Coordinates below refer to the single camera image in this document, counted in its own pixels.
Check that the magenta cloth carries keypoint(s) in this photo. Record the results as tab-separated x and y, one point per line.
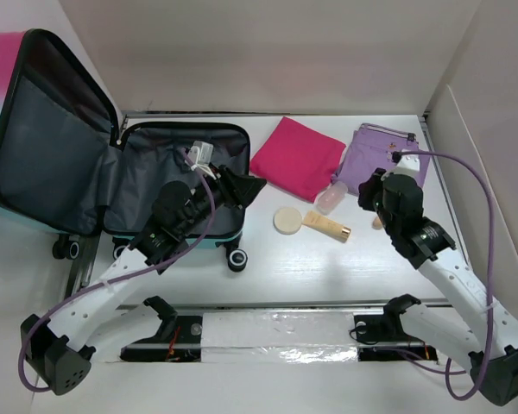
298	159

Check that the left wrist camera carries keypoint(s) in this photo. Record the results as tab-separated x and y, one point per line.
200	153

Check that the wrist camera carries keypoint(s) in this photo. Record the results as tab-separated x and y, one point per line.
406	164
200	153

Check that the round cream compact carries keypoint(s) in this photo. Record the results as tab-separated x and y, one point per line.
287	220

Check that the small beige makeup sponge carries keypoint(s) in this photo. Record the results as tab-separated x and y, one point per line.
377	223

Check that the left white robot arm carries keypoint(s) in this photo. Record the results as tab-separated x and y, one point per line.
57	348

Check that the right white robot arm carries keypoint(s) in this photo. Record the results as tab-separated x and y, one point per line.
487	347

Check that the beige cosmetic tube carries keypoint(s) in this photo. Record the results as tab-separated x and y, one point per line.
314	220

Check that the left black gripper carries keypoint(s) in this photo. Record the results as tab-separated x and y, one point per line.
236	190

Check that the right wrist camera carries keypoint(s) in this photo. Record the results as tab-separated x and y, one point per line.
406	164

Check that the purple trousers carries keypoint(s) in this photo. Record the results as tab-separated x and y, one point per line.
371	148

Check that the translucent pink travel bottle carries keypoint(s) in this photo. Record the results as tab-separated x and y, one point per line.
331	197

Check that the pink and teal kids suitcase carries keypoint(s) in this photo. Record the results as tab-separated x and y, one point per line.
65	162

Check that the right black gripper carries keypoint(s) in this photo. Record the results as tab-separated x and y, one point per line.
368	187

